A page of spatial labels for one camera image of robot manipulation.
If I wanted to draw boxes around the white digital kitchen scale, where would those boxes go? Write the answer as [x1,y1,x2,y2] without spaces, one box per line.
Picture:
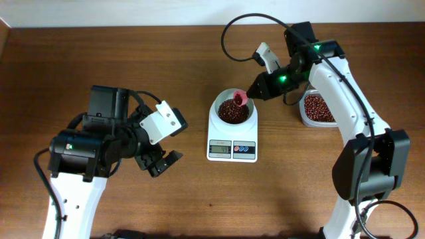
[207,96,258,163]

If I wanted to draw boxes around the clear plastic bean container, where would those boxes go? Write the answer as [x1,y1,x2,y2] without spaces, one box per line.
[299,90,337,127]

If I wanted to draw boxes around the pink measuring scoop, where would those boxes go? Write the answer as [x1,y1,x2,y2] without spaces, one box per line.
[233,90,248,107]

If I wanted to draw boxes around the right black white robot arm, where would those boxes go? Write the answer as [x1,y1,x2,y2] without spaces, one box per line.
[247,22,410,238]

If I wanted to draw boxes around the red beans in bowl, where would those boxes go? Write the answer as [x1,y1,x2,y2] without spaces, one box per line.
[218,99,249,124]

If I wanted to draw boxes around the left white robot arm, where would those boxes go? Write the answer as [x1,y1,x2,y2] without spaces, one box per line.
[33,85,188,238]

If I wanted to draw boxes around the white bowl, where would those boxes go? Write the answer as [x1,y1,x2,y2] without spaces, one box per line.
[211,88,254,125]

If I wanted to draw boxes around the red beans pile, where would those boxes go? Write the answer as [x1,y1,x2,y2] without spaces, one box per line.
[304,95,335,123]

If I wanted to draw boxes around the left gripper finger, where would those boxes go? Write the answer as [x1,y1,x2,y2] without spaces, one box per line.
[151,151,183,177]
[135,156,159,176]

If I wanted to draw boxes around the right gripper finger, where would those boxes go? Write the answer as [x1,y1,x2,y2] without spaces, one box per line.
[246,85,268,101]
[252,72,266,92]

